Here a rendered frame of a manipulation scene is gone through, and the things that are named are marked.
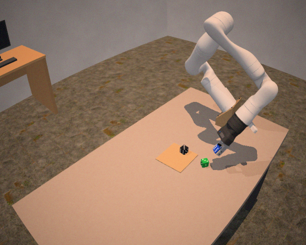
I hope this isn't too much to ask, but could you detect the green die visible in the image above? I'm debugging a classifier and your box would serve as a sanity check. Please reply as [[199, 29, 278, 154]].
[[200, 158, 209, 168]]

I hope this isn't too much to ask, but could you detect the orange flat square mat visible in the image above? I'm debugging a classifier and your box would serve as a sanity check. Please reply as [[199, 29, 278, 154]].
[[156, 143, 198, 173]]

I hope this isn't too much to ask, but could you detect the blue die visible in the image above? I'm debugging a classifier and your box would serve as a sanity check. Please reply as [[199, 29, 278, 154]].
[[213, 144, 222, 154]]

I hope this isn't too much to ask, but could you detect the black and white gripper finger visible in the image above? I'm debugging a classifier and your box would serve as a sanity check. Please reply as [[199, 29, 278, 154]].
[[213, 140, 222, 148], [216, 142, 230, 156]]

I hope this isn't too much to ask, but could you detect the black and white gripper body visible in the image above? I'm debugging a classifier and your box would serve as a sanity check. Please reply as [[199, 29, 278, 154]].
[[217, 104, 258, 146]]

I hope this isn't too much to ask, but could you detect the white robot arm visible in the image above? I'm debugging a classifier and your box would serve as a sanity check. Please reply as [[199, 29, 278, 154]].
[[185, 11, 278, 116]]

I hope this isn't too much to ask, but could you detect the black die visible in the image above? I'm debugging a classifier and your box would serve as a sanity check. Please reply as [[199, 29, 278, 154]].
[[179, 145, 189, 155]]

